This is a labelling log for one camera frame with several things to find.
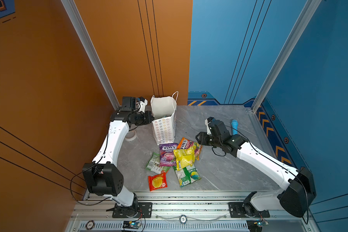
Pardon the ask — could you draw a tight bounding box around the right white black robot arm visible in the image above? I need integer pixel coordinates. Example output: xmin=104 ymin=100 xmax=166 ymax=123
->
xmin=196 ymin=117 xmax=317 ymax=218

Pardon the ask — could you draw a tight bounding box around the green white snack packet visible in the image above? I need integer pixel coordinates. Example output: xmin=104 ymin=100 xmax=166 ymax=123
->
xmin=146 ymin=152 xmax=170 ymax=174

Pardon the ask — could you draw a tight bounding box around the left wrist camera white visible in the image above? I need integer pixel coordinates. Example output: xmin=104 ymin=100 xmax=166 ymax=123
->
xmin=137 ymin=97 xmax=148 ymax=113

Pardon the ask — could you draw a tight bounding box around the left aluminium corner post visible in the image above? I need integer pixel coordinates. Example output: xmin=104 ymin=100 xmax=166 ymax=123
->
xmin=61 ymin=0 xmax=119 ymax=110

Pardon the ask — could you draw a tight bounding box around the purple Fox's candy bag left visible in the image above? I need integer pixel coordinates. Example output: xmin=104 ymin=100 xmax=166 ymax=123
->
xmin=159 ymin=143 xmax=178 ymax=167

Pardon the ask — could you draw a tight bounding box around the right aluminium corner post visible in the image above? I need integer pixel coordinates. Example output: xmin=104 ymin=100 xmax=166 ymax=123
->
xmin=251 ymin=0 xmax=321 ymax=114

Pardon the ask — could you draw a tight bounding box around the left green circuit board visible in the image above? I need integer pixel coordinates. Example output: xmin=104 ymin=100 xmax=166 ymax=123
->
xmin=122 ymin=221 xmax=143 ymax=232

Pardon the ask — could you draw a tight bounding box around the aluminium frame rail base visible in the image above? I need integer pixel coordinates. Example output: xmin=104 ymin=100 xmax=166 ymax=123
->
xmin=66 ymin=190 xmax=319 ymax=232

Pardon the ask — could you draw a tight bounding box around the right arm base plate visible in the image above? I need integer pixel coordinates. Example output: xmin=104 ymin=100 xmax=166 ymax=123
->
xmin=228 ymin=202 xmax=270 ymax=218

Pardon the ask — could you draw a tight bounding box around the yellow snack bag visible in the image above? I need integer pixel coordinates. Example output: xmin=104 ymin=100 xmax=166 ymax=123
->
xmin=174 ymin=147 xmax=195 ymax=171

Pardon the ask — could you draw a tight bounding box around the orange Fox's candy bag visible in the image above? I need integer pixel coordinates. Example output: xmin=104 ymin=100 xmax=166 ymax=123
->
xmin=177 ymin=137 xmax=203 ymax=160

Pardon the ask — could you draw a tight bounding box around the white printed paper bag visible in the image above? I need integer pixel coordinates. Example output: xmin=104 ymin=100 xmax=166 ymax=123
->
xmin=150 ymin=91 xmax=178 ymax=145

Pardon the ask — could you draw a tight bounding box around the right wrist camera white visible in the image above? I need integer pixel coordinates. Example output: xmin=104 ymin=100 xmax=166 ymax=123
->
xmin=205 ymin=117 xmax=215 ymax=135

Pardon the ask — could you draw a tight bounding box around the right green circuit board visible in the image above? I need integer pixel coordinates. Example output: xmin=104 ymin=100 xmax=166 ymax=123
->
xmin=247 ymin=220 xmax=269 ymax=232

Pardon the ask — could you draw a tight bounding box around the round brown badge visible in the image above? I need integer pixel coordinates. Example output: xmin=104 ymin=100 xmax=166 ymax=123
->
xmin=85 ymin=220 xmax=95 ymax=230

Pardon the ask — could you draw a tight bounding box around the red yellow snack packet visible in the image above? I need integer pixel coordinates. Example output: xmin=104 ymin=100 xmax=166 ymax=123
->
xmin=148 ymin=173 xmax=168 ymax=191

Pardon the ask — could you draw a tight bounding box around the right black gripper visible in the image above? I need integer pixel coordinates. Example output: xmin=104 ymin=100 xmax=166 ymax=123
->
xmin=194 ymin=131 xmax=222 ymax=149

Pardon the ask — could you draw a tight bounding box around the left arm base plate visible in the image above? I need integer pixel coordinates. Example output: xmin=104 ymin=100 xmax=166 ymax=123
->
xmin=112 ymin=202 xmax=153 ymax=218

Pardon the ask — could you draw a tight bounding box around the green snack bag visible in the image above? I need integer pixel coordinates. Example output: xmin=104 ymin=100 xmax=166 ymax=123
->
xmin=173 ymin=165 xmax=201 ymax=188

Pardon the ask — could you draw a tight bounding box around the aluminium corner post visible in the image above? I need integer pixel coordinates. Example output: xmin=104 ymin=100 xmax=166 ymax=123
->
xmin=61 ymin=0 xmax=119 ymax=110
xmin=251 ymin=0 xmax=321 ymax=114

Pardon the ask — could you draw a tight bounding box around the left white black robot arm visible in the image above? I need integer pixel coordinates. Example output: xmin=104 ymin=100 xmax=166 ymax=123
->
xmin=82 ymin=97 xmax=154 ymax=218

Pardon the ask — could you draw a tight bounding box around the blue toy microphone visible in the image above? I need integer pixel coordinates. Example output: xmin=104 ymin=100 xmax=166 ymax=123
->
xmin=231 ymin=119 xmax=238 ymax=135

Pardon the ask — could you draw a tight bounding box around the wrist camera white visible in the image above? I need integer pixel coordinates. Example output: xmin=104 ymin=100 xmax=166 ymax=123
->
xmin=137 ymin=97 xmax=148 ymax=113
xmin=205 ymin=117 xmax=215 ymax=135

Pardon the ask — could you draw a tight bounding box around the green circuit board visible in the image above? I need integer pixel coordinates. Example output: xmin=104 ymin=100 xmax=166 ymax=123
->
xmin=247 ymin=220 xmax=269 ymax=232
xmin=122 ymin=221 xmax=143 ymax=232

